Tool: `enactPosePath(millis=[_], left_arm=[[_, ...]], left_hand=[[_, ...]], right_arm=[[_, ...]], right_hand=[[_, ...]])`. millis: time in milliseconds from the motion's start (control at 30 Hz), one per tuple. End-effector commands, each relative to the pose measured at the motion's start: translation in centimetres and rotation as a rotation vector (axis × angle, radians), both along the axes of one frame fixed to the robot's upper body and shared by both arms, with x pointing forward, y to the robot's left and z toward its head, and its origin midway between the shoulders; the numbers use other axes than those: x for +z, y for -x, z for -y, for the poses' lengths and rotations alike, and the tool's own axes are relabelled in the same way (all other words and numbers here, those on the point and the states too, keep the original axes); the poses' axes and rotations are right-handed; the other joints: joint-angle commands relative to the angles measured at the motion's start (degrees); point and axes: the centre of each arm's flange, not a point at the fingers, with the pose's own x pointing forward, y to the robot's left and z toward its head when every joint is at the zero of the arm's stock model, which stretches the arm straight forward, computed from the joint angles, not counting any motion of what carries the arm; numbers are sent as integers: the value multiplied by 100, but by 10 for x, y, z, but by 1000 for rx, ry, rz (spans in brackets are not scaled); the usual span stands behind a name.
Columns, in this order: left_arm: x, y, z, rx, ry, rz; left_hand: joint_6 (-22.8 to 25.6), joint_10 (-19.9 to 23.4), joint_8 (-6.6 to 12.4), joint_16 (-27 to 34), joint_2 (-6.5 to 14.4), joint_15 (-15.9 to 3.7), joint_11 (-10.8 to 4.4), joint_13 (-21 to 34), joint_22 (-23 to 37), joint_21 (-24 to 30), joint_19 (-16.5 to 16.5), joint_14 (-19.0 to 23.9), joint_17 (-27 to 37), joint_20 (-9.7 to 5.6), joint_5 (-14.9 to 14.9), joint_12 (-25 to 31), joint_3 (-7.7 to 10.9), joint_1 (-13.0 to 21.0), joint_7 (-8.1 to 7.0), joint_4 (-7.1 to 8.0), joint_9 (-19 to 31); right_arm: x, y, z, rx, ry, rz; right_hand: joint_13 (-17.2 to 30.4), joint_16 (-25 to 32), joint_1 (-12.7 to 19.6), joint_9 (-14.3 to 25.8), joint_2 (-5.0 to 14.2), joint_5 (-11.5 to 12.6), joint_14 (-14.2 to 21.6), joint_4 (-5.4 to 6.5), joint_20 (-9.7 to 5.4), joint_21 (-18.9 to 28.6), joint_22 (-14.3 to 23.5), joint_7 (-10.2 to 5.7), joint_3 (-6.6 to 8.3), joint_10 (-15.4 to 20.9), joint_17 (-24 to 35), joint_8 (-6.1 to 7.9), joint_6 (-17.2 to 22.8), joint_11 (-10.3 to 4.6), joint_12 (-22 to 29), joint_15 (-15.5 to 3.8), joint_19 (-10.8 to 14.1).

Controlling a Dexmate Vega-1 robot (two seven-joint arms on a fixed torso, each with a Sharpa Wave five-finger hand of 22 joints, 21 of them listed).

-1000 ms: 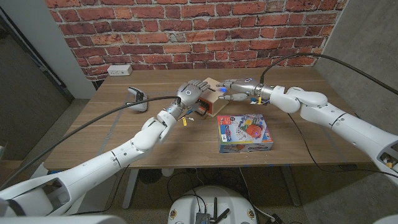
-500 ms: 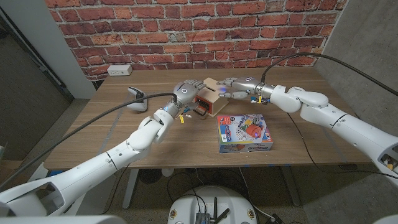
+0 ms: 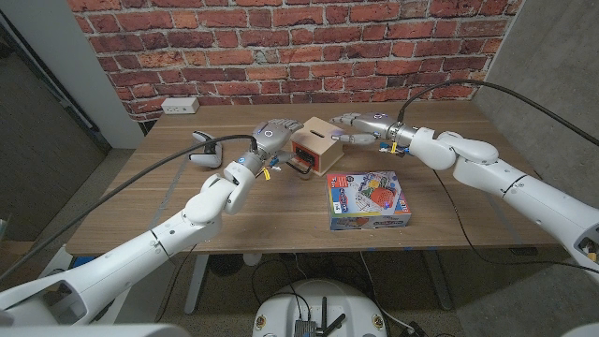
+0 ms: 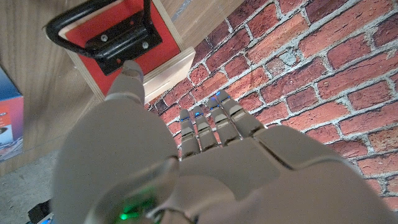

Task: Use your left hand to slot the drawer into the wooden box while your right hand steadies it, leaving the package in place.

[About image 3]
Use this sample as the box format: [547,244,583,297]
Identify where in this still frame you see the small grey computer box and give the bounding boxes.
[293,319,317,337]

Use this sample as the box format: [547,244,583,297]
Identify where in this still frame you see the white power outlet strip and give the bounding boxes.
[160,96,200,116]

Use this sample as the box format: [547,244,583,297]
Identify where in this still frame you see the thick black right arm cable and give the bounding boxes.
[396,79,599,147]

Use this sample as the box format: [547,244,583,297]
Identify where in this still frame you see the wooden drawer with red front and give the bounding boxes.
[285,142,322,176]

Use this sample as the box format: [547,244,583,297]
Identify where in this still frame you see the colourful toy package box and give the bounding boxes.
[326,170,413,231]

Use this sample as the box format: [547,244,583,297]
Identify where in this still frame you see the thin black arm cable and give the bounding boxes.
[432,168,599,275]
[153,242,198,324]

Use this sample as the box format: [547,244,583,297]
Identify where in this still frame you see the wooden box with slot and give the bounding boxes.
[289,116,346,178]

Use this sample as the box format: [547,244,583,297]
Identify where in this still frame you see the dark table leg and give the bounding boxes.
[423,250,454,311]

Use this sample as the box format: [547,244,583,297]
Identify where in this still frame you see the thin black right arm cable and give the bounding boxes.
[432,168,599,275]

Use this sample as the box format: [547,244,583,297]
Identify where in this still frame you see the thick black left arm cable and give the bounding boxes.
[0,134,259,282]

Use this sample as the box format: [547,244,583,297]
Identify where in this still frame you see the blue floor pad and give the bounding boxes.
[69,255,95,271]

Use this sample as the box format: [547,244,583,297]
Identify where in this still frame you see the printed red brick backdrop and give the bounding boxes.
[67,0,525,124]

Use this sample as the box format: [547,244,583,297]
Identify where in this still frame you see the white game controller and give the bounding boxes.
[189,130,224,169]

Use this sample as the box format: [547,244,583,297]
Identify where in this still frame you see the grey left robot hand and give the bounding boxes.
[236,118,304,177]

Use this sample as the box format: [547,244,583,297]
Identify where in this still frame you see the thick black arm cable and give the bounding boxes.
[396,79,599,147]
[0,134,259,282]

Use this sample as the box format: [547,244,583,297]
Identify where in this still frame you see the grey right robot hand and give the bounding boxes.
[329,111,420,149]

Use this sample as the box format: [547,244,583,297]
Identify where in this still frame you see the white robot torso base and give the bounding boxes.
[252,279,388,337]

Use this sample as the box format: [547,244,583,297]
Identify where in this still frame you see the white table leg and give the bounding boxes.
[183,255,211,315]

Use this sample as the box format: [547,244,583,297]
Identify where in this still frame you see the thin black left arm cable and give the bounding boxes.
[153,242,198,324]

